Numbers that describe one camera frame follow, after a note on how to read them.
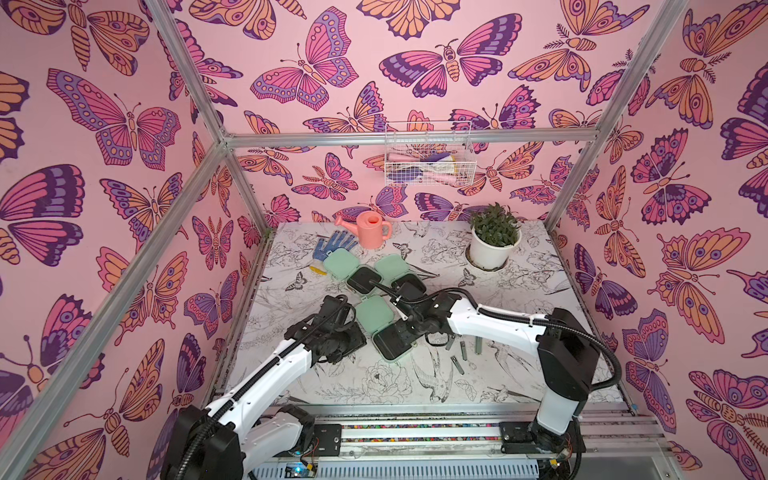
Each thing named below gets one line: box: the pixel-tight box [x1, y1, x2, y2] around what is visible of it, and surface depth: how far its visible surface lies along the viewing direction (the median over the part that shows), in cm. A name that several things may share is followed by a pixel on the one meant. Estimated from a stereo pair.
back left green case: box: [324, 248, 384, 300], surface depth 109 cm
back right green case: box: [374, 254, 428, 301], surface depth 108 cm
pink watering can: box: [334, 210, 393, 250], surface depth 112 cm
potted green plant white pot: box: [471, 202, 523, 270], surface depth 99 cm
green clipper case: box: [356, 295, 417, 363], surface depth 90 cm
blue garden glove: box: [313, 230, 358, 261], surface depth 119 cm
